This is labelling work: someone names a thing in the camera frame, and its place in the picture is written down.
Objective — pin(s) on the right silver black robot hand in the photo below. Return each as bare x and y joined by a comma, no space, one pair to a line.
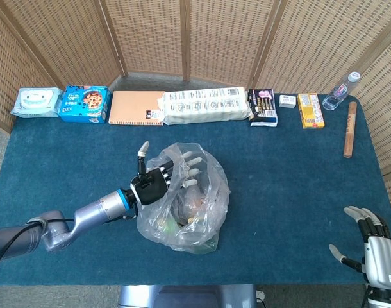
381,256

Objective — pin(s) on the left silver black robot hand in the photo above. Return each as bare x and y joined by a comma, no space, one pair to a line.
150,186

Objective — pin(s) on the clear plastic bag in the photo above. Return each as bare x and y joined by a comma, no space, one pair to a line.
195,231

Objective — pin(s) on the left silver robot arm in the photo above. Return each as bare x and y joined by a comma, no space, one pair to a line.
93,211

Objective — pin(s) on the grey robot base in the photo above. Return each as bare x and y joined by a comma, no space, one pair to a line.
189,296

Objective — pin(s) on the small brown white cup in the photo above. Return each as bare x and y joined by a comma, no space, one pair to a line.
195,203

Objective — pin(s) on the orange spiral notebook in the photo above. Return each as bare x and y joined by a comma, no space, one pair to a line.
131,107

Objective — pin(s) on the long white tissue pack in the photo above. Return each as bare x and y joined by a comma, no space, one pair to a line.
208,106

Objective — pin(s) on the blue cookie box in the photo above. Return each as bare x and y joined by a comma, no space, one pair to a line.
83,104

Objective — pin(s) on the blue carpet table cover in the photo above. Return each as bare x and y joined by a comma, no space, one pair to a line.
279,192

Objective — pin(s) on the brown wooden stick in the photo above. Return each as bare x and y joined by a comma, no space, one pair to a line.
350,128

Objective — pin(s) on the dark pen refill package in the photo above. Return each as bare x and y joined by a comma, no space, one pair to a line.
262,107

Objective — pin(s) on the pale blue wet wipes pack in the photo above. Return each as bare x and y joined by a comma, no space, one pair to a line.
35,102

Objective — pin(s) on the wicker folding screen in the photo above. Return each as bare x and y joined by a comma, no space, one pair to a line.
150,35

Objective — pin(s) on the small white box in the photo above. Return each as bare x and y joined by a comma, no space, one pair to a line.
287,101

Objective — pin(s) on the yellow cardboard box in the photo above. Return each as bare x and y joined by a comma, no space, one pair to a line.
310,110

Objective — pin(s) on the clear plastic water bottle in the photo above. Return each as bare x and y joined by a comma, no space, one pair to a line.
338,93

